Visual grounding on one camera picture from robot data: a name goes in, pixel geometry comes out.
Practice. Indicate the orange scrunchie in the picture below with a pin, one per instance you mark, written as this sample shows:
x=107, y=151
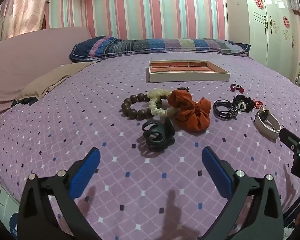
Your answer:
x=192, y=120

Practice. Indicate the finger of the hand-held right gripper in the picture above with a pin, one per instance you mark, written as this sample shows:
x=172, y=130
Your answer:
x=288, y=137

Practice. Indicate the white jewelry tray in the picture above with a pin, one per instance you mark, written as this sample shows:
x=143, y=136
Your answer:
x=187, y=76

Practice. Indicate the striped patchwork pillow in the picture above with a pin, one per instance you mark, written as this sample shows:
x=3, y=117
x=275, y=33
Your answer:
x=152, y=45

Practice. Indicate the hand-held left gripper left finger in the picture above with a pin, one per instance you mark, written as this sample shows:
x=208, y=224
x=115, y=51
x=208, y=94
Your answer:
x=86, y=172

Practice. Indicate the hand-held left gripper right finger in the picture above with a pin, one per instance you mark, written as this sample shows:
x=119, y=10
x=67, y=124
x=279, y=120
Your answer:
x=216, y=172

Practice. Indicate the pink floral curtain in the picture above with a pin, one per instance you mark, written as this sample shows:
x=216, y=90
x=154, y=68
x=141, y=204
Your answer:
x=20, y=10

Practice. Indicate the pink padded headboard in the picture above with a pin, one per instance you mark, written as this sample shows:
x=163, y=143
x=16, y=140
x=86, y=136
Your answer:
x=27, y=55

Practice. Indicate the white wrist watch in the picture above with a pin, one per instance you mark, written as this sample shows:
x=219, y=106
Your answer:
x=263, y=125

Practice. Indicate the white decorated wardrobe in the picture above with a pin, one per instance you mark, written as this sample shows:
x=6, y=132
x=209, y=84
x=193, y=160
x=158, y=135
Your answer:
x=272, y=42

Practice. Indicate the purple diamond-pattern bedspread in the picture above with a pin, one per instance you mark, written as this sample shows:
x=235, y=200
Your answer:
x=115, y=180

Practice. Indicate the cream scrunchie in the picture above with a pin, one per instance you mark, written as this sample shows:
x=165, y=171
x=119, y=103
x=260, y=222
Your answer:
x=153, y=105

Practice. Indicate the beige cloth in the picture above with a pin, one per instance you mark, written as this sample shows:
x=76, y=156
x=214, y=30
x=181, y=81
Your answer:
x=52, y=77

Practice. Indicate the black hair claw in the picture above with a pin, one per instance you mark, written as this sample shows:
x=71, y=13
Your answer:
x=162, y=137

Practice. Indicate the dark cloth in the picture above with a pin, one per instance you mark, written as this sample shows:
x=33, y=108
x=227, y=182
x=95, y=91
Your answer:
x=22, y=101

